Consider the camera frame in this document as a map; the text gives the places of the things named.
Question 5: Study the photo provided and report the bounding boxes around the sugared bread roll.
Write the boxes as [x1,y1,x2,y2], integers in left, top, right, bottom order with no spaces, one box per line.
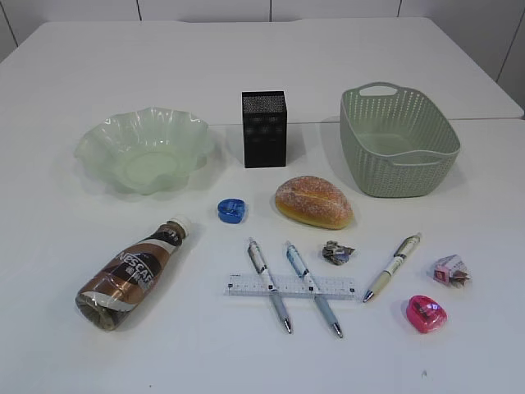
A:
[275,176,354,230]

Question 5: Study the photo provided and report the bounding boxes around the grey paper ball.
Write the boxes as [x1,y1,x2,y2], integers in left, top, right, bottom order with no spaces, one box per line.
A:
[322,241,355,266]

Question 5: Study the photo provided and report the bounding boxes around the Nescafe coffee bottle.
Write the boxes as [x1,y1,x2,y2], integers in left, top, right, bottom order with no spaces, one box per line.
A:
[75,215,192,331]

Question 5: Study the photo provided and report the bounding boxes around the pink paper ball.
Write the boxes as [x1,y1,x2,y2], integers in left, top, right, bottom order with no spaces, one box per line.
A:
[431,254,471,287]

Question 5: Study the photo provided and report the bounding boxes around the blue pencil sharpener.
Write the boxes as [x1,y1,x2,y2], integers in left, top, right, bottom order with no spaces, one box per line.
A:
[217,199,246,224]

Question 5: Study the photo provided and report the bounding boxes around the grey pen left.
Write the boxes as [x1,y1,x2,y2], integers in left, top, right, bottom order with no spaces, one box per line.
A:
[248,238,293,334]

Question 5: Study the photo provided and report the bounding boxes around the blue grey pen middle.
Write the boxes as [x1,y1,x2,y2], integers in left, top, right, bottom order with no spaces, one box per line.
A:
[285,241,344,338]

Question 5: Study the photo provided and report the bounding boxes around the black mesh pen holder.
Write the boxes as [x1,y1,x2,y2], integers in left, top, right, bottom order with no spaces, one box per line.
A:
[241,91,287,168]

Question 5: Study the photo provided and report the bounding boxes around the green wavy glass plate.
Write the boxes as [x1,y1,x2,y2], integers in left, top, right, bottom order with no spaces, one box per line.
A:
[75,107,213,195]

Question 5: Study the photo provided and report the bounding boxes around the green plastic woven basket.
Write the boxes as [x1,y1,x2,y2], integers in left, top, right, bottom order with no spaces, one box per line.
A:
[340,82,461,198]

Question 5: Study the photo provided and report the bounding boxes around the cream pen right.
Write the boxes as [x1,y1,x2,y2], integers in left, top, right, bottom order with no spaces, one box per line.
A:
[363,232,422,303]

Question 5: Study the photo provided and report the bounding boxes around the pink pencil sharpener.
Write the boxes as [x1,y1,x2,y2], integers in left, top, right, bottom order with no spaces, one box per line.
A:
[405,295,448,334]

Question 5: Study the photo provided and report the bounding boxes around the clear plastic ruler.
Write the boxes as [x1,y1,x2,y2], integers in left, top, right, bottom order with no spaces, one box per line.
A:
[224,273,360,301]

